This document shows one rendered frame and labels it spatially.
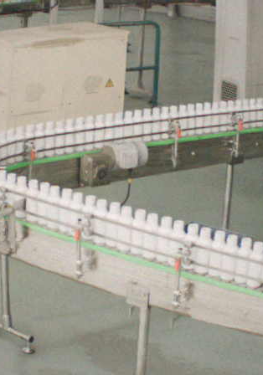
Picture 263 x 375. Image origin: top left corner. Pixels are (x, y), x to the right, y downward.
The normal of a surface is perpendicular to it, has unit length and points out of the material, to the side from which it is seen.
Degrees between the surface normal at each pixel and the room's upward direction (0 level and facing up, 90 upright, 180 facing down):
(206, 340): 0
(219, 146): 90
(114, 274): 90
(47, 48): 90
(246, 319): 90
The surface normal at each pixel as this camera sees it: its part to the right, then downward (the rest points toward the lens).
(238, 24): -0.80, 0.14
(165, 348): 0.05, -0.95
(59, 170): 0.60, 0.27
